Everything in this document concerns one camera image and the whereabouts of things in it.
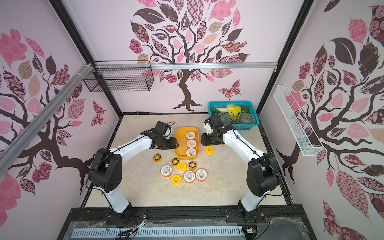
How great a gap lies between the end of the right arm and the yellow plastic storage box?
0.18 m

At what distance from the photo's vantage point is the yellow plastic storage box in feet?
3.14

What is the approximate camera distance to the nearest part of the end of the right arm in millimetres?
631
